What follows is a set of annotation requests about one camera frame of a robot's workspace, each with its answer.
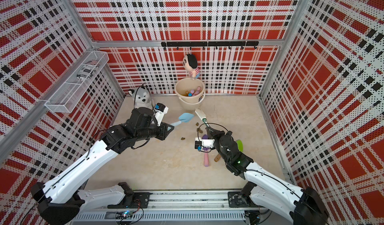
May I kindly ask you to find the light blue hand trowel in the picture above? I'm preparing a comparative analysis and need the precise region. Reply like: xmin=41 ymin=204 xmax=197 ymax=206
xmin=171 ymin=113 xmax=194 ymax=127

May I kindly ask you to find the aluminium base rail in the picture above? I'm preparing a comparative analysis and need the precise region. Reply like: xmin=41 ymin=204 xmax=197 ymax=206
xmin=59 ymin=189 xmax=289 ymax=224

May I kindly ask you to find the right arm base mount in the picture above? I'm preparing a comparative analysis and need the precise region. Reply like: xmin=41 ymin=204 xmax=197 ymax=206
xmin=228 ymin=182 xmax=259 ymax=208

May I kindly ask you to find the doll with black hat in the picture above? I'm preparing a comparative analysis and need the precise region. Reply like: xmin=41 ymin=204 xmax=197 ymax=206
xmin=183 ymin=54 xmax=200 ymax=79

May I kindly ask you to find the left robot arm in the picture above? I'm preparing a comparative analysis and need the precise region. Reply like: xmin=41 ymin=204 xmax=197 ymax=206
xmin=31 ymin=103 xmax=174 ymax=225

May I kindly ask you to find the purple square trowel pink handle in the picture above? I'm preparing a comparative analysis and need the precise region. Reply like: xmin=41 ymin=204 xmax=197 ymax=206
xmin=194 ymin=87 xmax=202 ymax=96

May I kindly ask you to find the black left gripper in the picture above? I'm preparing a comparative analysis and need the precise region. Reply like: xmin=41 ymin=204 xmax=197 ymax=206
xmin=136 ymin=121 xmax=175 ymax=142

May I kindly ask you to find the beige plastic bucket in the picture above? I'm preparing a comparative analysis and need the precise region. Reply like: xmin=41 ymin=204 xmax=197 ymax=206
xmin=175 ymin=78 xmax=206 ymax=111

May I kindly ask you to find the grey white husky plush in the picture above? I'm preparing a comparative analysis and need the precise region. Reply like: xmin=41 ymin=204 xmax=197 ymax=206
xmin=128 ymin=84 xmax=154 ymax=110

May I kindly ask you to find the can in shelf basket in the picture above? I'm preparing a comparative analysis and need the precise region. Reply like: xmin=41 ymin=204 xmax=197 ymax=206
xmin=77 ymin=60 xmax=98 ymax=81

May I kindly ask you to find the green trowel yellow handle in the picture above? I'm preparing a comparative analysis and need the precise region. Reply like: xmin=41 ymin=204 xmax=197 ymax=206
xmin=236 ymin=140 xmax=244 ymax=152

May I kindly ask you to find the green circuit board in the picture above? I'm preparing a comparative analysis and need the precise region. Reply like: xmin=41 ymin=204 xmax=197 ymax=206
xmin=115 ymin=211 xmax=134 ymax=221

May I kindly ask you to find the light green trowel wooden handle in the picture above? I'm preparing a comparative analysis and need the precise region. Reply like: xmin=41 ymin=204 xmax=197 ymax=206
xmin=214 ymin=154 xmax=221 ymax=163

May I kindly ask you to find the black hook rail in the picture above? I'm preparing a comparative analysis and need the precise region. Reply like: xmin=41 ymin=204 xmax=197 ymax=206
xmin=161 ymin=41 xmax=260 ymax=48

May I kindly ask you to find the purple pointed trowel row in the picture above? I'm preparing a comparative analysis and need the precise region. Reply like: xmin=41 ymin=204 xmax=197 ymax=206
xmin=202 ymin=147 xmax=211 ymax=167

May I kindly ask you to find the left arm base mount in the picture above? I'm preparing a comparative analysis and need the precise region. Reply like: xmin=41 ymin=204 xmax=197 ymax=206
xmin=108 ymin=182 xmax=150 ymax=209

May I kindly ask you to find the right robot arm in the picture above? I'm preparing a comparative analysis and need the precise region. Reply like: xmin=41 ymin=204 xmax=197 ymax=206
xmin=206 ymin=126 xmax=329 ymax=225

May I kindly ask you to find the white brush green handle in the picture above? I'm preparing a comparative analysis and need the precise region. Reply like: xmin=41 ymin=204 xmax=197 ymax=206
xmin=195 ymin=108 xmax=210 ymax=128

